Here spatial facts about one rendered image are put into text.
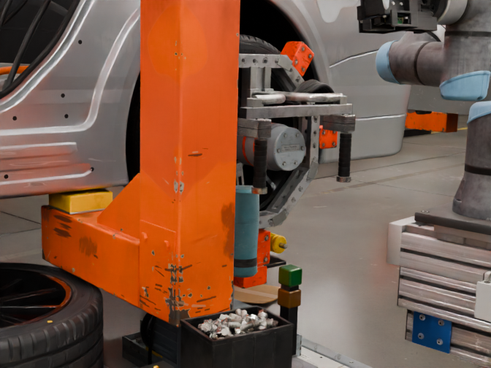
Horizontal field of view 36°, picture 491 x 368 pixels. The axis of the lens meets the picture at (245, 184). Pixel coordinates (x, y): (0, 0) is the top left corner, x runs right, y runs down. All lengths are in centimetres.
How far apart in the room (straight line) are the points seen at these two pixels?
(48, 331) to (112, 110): 66
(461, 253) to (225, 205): 52
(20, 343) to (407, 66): 100
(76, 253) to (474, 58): 121
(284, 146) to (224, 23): 62
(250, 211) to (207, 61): 65
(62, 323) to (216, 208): 45
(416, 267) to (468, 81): 52
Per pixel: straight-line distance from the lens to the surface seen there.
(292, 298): 167
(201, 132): 162
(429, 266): 161
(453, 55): 125
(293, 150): 219
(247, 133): 202
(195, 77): 160
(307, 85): 229
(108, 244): 189
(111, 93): 209
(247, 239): 215
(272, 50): 242
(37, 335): 175
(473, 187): 154
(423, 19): 117
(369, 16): 114
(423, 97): 476
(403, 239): 163
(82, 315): 184
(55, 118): 204
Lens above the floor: 113
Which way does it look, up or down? 10 degrees down
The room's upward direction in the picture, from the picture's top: 2 degrees clockwise
